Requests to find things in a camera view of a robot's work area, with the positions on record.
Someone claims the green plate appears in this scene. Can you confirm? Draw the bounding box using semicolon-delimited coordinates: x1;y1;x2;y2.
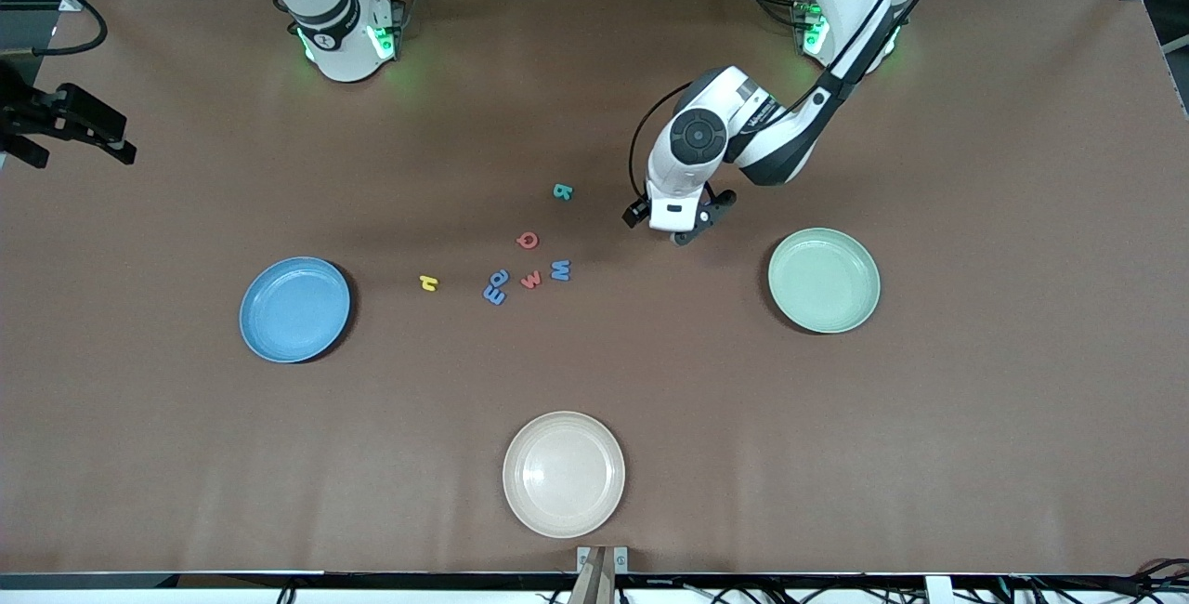
767;227;882;335

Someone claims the brown wooden post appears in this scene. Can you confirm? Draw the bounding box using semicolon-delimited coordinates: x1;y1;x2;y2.
567;548;617;604

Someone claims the metal table edge bracket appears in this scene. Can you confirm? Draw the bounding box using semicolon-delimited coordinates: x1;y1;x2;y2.
576;545;630;577

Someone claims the beige plate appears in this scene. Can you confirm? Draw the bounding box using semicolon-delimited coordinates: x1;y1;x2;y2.
502;410;627;540

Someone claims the blue plate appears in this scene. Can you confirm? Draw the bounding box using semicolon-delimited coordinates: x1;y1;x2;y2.
239;256;353;364

